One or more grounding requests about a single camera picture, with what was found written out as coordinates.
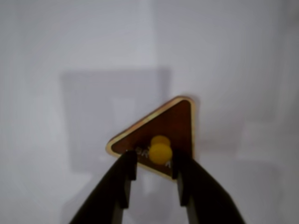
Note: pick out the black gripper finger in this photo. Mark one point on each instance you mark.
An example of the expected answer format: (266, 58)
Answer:
(112, 186)
(203, 193)

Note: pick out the brown triangle piece yellow pin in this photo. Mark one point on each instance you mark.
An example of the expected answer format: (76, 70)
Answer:
(172, 126)

